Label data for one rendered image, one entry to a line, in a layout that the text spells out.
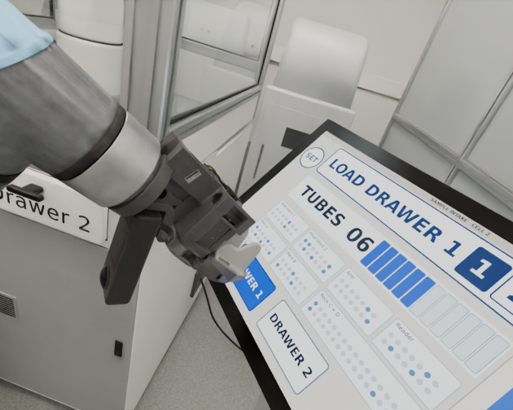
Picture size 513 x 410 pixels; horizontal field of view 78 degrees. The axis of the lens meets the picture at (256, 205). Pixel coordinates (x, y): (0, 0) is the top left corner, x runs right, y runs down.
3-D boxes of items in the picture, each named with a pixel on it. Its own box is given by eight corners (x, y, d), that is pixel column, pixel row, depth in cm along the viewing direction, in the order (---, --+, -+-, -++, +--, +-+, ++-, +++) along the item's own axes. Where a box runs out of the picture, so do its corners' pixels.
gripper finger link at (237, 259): (282, 266, 40) (245, 233, 34) (247, 296, 40) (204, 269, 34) (270, 250, 43) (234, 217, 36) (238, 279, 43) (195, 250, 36)
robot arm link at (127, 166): (55, 198, 22) (56, 150, 28) (108, 229, 25) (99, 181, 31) (134, 128, 22) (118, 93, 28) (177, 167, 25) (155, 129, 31)
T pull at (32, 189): (40, 203, 61) (39, 197, 60) (5, 190, 61) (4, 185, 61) (54, 196, 64) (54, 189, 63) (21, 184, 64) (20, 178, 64)
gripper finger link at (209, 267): (241, 283, 36) (193, 251, 30) (231, 292, 36) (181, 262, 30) (225, 256, 39) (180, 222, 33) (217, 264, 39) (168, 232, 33)
